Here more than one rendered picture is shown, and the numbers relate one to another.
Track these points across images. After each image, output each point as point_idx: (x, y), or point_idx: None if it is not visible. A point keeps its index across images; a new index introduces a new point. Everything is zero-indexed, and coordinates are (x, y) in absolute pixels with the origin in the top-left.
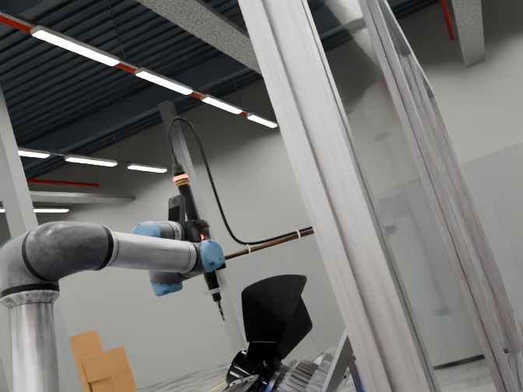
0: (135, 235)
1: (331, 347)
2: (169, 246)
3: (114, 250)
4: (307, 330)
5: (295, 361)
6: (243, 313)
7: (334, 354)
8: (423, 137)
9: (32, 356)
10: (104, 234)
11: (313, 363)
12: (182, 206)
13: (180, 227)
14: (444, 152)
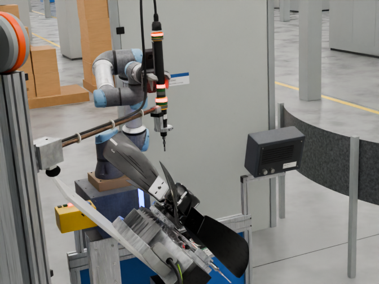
0: (97, 71)
1: (166, 251)
2: (96, 83)
3: (94, 74)
4: (177, 222)
5: (141, 209)
6: (139, 150)
7: (151, 247)
8: None
9: None
10: (92, 66)
11: (131, 218)
12: (142, 59)
13: (136, 73)
14: None
